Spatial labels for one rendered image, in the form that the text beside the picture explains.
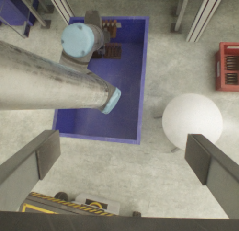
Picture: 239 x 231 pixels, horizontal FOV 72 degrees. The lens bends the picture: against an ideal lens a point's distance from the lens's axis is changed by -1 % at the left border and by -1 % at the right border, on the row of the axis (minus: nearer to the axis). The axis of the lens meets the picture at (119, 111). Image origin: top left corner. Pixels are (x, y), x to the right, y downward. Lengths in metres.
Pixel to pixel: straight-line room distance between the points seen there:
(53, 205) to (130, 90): 0.71
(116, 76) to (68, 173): 0.73
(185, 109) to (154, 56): 0.52
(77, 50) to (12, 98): 0.33
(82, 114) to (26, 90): 0.77
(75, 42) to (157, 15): 1.03
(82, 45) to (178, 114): 0.61
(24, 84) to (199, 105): 0.85
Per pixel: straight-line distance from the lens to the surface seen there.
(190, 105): 0.95
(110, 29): 0.87
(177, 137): 0.91
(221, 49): 1.27
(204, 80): 1.29
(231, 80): 1.33
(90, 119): 0.97
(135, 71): 1.00
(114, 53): 1.03
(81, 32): 0.52
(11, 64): 0.22
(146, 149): 1.15
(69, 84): 0.30
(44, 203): 1.00
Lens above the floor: 1.14
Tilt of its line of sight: 78 degrees down
